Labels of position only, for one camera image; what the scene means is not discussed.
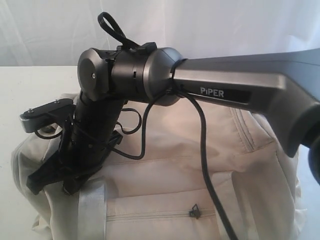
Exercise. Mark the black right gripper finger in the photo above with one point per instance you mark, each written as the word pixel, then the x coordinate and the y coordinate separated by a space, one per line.
pixel 72 182
pixel 51 171

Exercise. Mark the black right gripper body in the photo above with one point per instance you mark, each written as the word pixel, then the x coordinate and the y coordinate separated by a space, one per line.
pixel 84 148

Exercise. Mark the white fabric duffel bag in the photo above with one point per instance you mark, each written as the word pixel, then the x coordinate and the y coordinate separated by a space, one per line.
pixel 163 196

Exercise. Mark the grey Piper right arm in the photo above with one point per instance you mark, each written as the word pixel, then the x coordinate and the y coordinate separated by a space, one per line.
pixel 284 87

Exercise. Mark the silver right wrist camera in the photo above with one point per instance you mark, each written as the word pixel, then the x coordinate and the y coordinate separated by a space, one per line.
pixel 55 112

